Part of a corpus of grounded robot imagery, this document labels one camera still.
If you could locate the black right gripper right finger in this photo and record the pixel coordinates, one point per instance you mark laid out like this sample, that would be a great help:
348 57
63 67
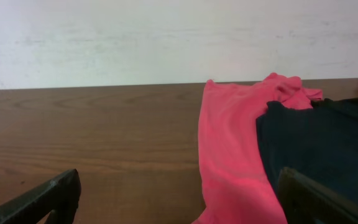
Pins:
306 201

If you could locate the black garment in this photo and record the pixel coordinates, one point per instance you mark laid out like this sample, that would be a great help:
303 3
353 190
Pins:
320 142

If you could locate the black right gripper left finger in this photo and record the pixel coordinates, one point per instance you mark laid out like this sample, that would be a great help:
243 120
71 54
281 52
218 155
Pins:
57 200

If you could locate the red t-shirt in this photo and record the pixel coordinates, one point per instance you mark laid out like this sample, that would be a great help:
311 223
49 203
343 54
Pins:
234 184

